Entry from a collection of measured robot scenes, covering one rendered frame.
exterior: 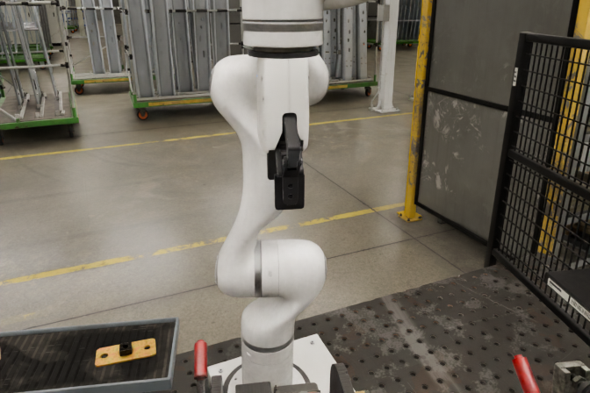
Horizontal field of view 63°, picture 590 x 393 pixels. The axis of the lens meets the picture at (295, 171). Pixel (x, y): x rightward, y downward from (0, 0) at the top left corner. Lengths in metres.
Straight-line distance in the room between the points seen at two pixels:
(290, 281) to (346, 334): 0.58
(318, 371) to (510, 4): 2.32
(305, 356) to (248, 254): 0.47
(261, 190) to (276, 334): 0.32
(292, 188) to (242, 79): 0.42
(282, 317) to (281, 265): 0.13
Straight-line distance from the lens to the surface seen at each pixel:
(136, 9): 7.31
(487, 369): 1.51
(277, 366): 1.14
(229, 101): 0.90
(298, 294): 1.01
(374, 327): 1.57
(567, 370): 0.73
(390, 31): 7.49
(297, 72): 0.49
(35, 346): 0.86
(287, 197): 0.51
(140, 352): 0.79
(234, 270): 0.98
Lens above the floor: 1.65
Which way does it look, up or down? 20 degrees down
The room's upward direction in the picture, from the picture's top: straight up
